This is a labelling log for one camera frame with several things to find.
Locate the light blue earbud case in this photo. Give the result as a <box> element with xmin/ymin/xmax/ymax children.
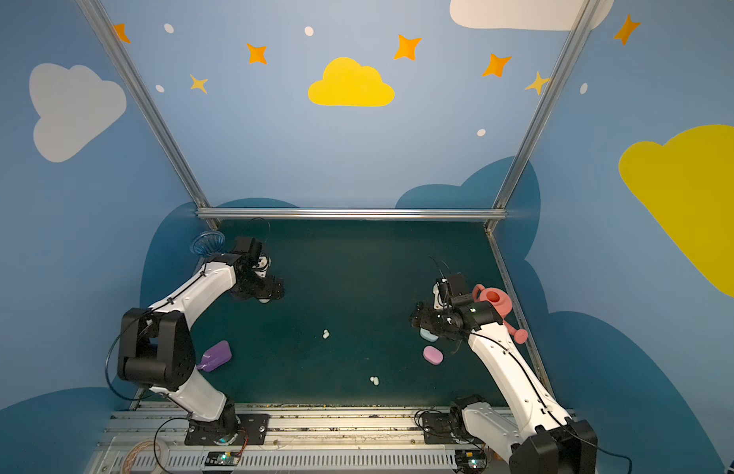
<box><xmin>419</xmin><ymin>329</ymin><xmax>439</xmax><ymax>343</ymax></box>

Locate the pink earbud charging case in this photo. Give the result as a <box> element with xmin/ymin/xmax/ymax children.
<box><xmin>422</xmin><ymin>346</ymin><xmax>444</xmax><ymax>365</ymax></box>

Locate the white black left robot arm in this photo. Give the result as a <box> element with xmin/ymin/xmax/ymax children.
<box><xmin>110</xmin><ymin>237</ymin><xmax>284</xmax><ymax>446</ymax></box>

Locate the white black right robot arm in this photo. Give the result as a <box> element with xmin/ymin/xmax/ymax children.
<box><xmin>410</xmin><ymin>274</ymin><xmax>598</xmax><ymax>473</ymax></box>

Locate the pink toy watering can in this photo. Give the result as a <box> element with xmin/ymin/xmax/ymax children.
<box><xmin>471</xmin><ymin>284</ymin><xmax>529</xmax><ymax>345</ymax></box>

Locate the purple ribbed glass vase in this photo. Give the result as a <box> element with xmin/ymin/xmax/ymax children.
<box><xmin>189</xmin><ymin>230</ymin><xmax>226</xmax><ymax>258</ymax></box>

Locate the aluminium back frame rail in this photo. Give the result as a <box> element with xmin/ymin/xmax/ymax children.
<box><xmin>196</xmin><ymin>207</ymin><xmax>507</xmax><ymax>221</ymax></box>

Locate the aluminium right frame post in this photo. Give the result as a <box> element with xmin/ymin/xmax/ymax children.
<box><xmin>484</xmin><ymin>0</ymin><xmax>602</xmax><ymax>237</ymax></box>

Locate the aluminium frame post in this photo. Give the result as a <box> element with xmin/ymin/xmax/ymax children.
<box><xmin>484</xmin><ymin>0</ymin><xmax>602</xmax><ymax>237</ymax></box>
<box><xmin>76</xmin><ymin>0</ymin><xmax>211</xmax><ymax>211</ymax></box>

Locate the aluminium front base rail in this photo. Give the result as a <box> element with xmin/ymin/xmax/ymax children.
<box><xmin>87</xmin><ymin>404</ymin><xmax>599</xmax><ymax>474</ymax></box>

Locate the aluminium left frame post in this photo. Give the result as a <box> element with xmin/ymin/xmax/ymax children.
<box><xmin>76</xmin><ymin>0</ymin><xmax>211</xmax><ymax>211</ymax></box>

